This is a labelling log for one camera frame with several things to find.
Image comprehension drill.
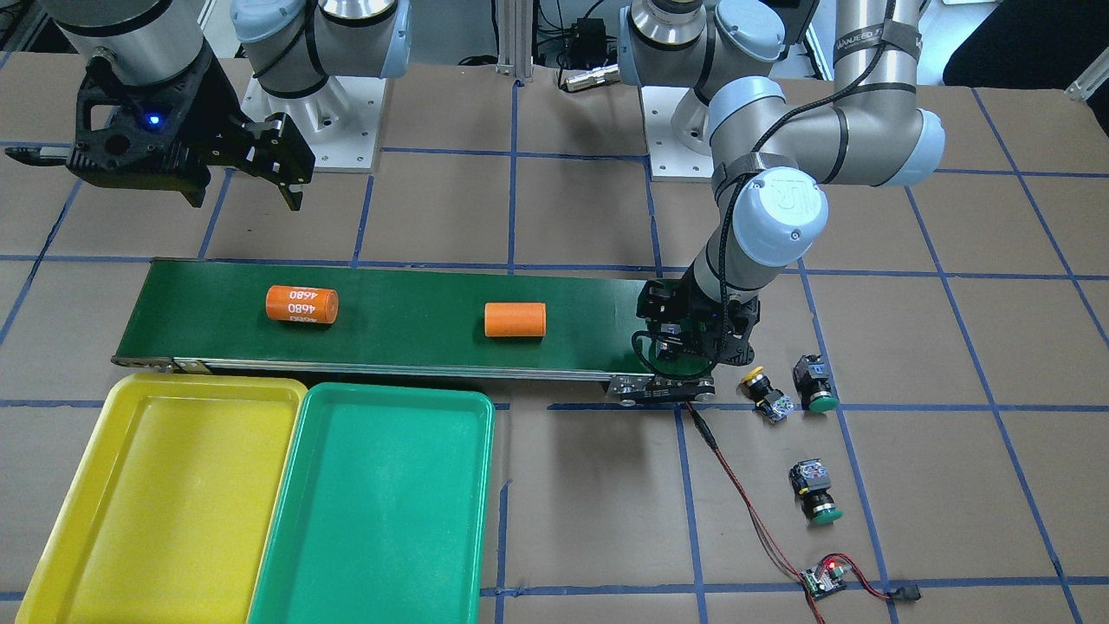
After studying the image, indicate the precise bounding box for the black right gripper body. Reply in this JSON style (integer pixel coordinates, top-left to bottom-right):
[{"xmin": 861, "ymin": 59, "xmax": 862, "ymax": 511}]
[{"xmin": 68, "ymin": 42, "xmax": 252, "ymax": 208}]

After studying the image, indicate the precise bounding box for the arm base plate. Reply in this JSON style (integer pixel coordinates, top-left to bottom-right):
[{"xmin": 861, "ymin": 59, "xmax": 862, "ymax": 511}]
[
  {"xmin": 640, "ymin": 86, "xmax": 714, "ymax": 182},
  {"xmin": 242, "ymin": 76, "xmax": 390, "ymax": 173}
]

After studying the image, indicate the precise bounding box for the orange cylinder marked 4680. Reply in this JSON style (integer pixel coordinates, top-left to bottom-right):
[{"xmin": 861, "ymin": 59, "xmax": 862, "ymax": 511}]
[{"xmin": 264, "ymin": 284, "xmax": 340, "ymax": 325}]

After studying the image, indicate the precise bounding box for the green conveyor belt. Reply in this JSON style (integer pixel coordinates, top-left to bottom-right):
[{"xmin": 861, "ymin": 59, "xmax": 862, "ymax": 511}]
[{"xmin": 112, "ymin": 259, "xmax": 716, "ymax": 406}]

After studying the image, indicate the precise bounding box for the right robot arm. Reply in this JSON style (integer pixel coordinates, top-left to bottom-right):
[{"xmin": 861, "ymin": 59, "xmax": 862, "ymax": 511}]
[{"xmin": 6, "ymin": 1, "xmax": 411, "ymax": 211}]

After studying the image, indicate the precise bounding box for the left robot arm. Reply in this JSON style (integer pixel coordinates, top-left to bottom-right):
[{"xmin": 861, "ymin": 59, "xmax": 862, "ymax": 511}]
[{"xmin": 618, "ymin": 1, "xmax": 945, "ymax": 380}]

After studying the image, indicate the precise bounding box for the small motor controller board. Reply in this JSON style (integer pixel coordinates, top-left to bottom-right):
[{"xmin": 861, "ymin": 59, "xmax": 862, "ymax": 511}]
[{"xmin": 801, "ymin": 560, "xmax": 852, "ymax": 601}]

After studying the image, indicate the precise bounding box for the green push button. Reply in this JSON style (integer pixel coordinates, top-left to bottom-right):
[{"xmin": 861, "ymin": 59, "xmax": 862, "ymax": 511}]
[
  {"xmin": 788, "ymin": 458, "xmax": 843, "ymax": 526},
  {"xmin": 792, "ymin": 352, "xmax": 840, "ymax": 413}
]

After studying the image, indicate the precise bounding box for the yellow plastic tray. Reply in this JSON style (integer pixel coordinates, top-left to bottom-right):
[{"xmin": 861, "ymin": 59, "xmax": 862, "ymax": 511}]
[{"xmin": 16, "ymin": 374, "xmax": 306, "ymax": 623}]

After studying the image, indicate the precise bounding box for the plain orange cylinder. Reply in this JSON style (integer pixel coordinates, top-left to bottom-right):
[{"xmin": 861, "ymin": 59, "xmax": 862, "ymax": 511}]
[{"xmin": 484, "ymin": 301, "xmax": 547, "ymax": 339}]

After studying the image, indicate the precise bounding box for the green plastic tray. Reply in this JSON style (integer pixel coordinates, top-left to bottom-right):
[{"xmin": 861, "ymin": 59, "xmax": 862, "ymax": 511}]
[{"xmin": 250, "ymin": 382, "xmax": 496, "ymax": 623}]

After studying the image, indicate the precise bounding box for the aluminium frame post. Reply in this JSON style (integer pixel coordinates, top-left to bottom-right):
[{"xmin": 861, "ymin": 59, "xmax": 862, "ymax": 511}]
[{"xmin": 494, "ymin": 0, "xmax": 537, "ymax": 84}]

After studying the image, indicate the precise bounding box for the red black power cable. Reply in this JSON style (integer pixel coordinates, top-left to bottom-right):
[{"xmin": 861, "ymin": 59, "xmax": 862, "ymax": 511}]
[{"xmin": 684, "ymin": 402, "xmax": 923, "ymax": 604}]

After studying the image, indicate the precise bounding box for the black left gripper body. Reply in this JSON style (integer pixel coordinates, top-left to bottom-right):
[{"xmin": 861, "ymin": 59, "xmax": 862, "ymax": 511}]
[{"xmin": 635, "ymin": 277, "xmax": 761, "ymax": 379}]

